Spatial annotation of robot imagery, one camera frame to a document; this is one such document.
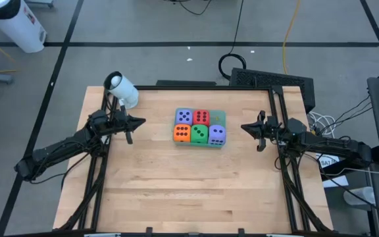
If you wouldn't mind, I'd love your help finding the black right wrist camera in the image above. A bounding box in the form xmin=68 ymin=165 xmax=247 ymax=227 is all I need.
xmin=267 ymin=115 xmax=281 ymax=134

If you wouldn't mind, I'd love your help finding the purple foam die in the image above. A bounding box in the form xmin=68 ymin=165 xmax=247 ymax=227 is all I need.
xmin=208 ymin=124 xmax=227 ymax=146
xmin=175 ymin=108 xmax=193 ymax=126

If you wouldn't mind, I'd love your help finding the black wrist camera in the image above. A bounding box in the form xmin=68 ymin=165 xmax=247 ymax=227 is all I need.
xmin=267 ymin=115 xmax=281 ymax=134
xmin=107 ymin=113 xmax=123 ymax=128

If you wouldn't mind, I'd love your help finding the teal translucent plastic bin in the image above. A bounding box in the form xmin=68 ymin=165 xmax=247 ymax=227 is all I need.
xmin=172 ymin=107 xmax=227 ymax=149

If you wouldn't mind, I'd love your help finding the clear plastic cup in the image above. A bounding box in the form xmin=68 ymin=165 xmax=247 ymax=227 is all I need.
xmin=343 ymin=186 xmax=376 ymax=211

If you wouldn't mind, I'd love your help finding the white cable bundle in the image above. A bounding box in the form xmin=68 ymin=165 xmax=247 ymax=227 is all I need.
xmin=307 ymin=111 xmax=337 ymax=136

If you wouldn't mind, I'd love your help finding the red foam die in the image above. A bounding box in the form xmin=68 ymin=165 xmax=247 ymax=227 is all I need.
xmin=192 ymin=109 xmax=211 ymax=127

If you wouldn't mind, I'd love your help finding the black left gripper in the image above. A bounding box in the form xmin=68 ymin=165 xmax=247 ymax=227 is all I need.
xmin=105 ymin=108 xmax=147 ymax=145

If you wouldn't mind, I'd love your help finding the black metal table frame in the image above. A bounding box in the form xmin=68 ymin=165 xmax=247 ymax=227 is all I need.
xmin=53 ymin=84 xmax=335 ymax=237

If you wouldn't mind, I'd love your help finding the thin white cable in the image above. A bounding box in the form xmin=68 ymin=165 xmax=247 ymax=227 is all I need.
xmin=320 ymin=159 xmax=379 ymax=176

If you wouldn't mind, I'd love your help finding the orange foam die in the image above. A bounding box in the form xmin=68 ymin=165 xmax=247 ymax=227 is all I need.
xmin=173 ymin=124 xmax=192 ymax=143

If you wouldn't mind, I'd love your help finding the white paper label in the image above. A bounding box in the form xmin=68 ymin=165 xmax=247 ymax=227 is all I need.
xmin=316 ymin=153 xmax=340 ymax=169

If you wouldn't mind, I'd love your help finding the green foam die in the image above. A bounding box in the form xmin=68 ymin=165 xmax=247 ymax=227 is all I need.
xmin=190 ymin=124 xmax=209 ymax=144

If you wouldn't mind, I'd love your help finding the yellow cable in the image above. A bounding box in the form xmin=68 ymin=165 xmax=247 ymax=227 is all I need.
xmin=281 ymin=0 xmax=301 ymax=75

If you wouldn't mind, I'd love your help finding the white cylindrical trash can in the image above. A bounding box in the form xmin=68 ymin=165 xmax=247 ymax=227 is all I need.
xmin=0 ymin=0 xmax=47 ymax=53

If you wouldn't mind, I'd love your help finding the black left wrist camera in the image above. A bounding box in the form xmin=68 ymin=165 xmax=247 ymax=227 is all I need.
xmin=107 ymin=113 xmax=123 ymax=128

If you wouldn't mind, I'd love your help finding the black coiled cable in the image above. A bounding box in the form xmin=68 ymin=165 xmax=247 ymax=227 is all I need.
xmin=218 ymin=0 xmax=247 ymax=81

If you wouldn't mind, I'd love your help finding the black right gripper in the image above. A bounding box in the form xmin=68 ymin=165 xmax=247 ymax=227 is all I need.
xmin=241 ymin=111 xmax=281 ymax=152

